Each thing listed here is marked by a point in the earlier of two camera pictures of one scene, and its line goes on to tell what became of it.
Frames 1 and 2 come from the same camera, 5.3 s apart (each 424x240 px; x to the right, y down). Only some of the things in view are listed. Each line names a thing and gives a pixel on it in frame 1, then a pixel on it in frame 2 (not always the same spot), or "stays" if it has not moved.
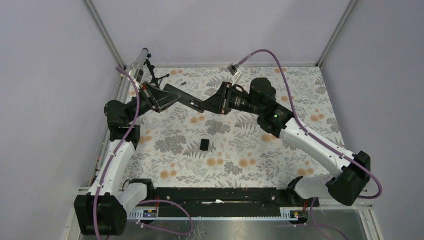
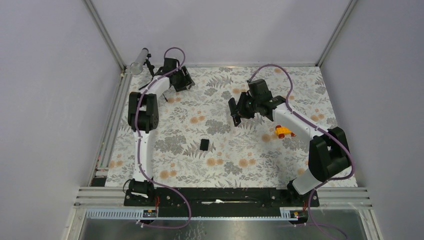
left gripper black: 157,99 to 186,80
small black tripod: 156,81 stays
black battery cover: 204,145 stays
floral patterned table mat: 185,147 stays
